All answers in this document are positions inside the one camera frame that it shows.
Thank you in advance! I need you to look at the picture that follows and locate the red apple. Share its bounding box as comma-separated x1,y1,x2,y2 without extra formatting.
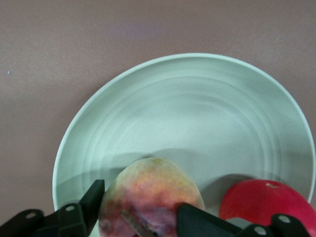
218,179,316,230

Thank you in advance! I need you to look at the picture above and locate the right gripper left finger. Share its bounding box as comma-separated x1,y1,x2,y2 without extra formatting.
0,179,106,237

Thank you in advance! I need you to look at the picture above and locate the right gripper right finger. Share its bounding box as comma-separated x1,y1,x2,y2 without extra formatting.
176,202,316,237

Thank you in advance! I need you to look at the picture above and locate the pale green plate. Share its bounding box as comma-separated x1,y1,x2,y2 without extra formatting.
52,52,316,237

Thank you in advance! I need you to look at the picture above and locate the yellow-red peach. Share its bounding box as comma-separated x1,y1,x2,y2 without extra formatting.
98,157,206,237

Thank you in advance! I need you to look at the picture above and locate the brown table cover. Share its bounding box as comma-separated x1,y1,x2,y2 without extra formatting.
0,0,316,237

